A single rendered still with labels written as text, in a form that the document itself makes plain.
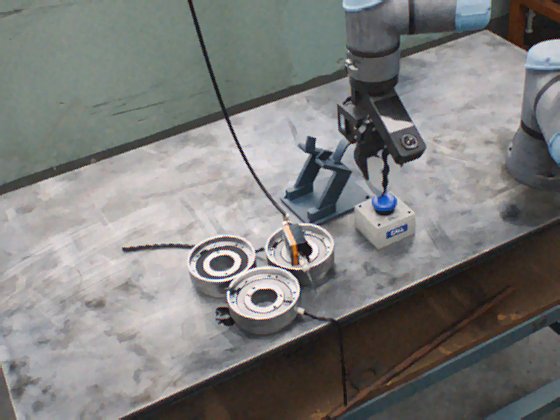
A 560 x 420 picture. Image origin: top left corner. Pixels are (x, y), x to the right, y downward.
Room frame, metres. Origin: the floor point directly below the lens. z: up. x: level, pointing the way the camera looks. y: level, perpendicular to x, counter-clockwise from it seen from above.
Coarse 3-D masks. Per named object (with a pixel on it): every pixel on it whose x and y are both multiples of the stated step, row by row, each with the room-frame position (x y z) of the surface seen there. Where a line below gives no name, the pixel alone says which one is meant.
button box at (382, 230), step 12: (360, 204) 0.99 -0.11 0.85; (360, 216) 0.97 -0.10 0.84; (372, 216) 0.95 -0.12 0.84; (384, 216) 0.95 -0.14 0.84; (396, 216) 0.95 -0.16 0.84; (408, 216) 0.95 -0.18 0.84; (360, 228) 0.97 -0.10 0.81; (372, 228) 0.94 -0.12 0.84; (384, 228) 0.93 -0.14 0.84; (396, 228) 0.94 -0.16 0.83; (408, 228) 0.95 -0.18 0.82; (372, 240) 0.94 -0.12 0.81; (384, 240) 0.93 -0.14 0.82; (396, 240) 0.94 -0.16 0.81
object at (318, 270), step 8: (304, 224) 0.96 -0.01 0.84; (312, 224) 0.95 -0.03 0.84; (280, 232) 0.95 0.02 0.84; (304, 232) 0.95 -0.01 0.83; (312, 232) 0.95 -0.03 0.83; (320, 232) 0.94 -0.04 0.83; (328, 232) 0.93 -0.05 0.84; (272, 240) 0.94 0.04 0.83; (280, 240) 0.94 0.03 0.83; (320, 240) 0.93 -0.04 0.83; (328, 240) 0.93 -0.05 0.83; (272, 248) 0.92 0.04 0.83; (312, 248) 0.91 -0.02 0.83; (328, 248) 0.91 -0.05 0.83; (272, 256) 0.90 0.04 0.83; (288, 256) 0.90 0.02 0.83; (312, 256) 0.89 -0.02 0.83; (328, 256) 0.88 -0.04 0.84; (272, 264) 0.88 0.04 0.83; (280, 264) 0.87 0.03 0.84; (296, 264) 0.88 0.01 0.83; (312, 264) 0.86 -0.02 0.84; (320, 264) 0.86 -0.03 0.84; (328, 264) 0.88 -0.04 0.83; (296, 272) 0.86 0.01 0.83; (312, 272) 0.86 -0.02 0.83; (320, 272) 0.86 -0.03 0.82; (304, 280) 0.86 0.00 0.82; (312, 280) 0.87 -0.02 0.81
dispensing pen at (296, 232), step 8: (288, 216) 0.95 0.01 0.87; (288, 224) 0.94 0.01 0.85; (296, 224) 0.92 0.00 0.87; (296, 232) 0.90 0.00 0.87; (296, 240) 0.89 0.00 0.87; (304, 240) 0.88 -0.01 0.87; (296, 248) 0.88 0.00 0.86; (304, 248) 0.88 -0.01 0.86; (296, 256) 0.87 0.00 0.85; (304, 256) 0.87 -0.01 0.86; (304, 264) 0.85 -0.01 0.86; (304, 272) 0.84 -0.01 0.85
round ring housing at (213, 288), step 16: (208, 240) 0.95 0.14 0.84; (224, 240) 0.95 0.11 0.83; (240, 240) 0.94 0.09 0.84; (192, 256) 0.92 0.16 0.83; (208, 256) 0.92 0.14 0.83; (224, 256) 0.92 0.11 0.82; (192, 272) 0.87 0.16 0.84; (208, 272) 0.88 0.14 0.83; (224, 272) 0.88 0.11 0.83; (208, 288) 0.85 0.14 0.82
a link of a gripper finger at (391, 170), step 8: (384, 152) 0.98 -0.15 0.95; (384, 160) 0.97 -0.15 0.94; (392, 160) 0.97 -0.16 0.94; (384, 168) 0.98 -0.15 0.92; (392, 168) 0.97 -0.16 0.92; (384, 176) 0.97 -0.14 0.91; (392, 176) 0.97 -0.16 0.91; (384, 184) 0.97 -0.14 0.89; (392, 184) 0.98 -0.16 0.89; (384, 192) 0.97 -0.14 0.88
